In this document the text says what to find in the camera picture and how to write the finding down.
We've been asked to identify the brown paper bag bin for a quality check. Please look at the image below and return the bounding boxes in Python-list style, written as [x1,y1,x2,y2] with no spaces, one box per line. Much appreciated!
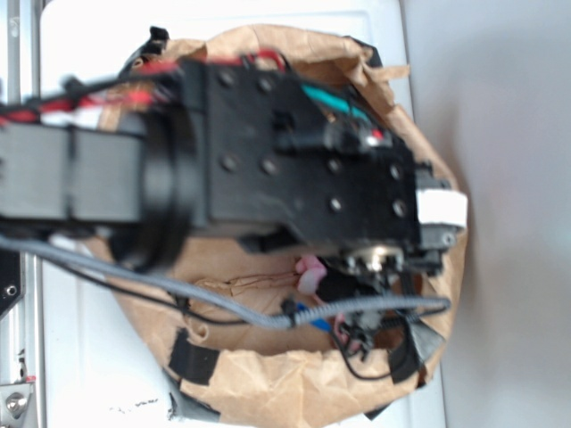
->
[116,24,456,427]

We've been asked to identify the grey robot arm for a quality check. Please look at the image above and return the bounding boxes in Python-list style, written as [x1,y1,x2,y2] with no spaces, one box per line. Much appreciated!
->
[1,60,468,275]

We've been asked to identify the black white-padded gripper finger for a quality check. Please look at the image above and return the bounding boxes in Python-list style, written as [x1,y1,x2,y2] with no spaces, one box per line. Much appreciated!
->
[415,161,468,275]

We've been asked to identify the grey braided cable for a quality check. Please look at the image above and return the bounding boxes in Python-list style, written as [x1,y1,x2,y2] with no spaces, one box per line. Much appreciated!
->
[0,235,451,331]

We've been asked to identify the silver aluminium frame rail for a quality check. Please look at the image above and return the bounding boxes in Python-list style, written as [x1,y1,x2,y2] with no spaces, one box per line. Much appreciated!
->
[1,1,47,427]

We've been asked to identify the red and black wires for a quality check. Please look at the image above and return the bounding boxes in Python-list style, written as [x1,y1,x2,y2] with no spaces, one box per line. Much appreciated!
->
[0,48,291,128]

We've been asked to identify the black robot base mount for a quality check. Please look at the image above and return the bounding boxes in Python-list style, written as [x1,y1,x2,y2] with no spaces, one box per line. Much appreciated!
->
[0,250,22,318]

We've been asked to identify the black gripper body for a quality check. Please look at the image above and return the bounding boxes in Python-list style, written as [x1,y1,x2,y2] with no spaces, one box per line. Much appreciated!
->
[181,61,421,254]

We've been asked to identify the thin black cable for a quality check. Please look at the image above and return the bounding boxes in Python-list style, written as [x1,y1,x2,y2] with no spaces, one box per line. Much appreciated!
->
[26,253,420,380]

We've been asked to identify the pink plush bunny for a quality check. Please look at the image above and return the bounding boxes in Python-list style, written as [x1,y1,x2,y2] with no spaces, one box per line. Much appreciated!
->
[295,255,327,295]

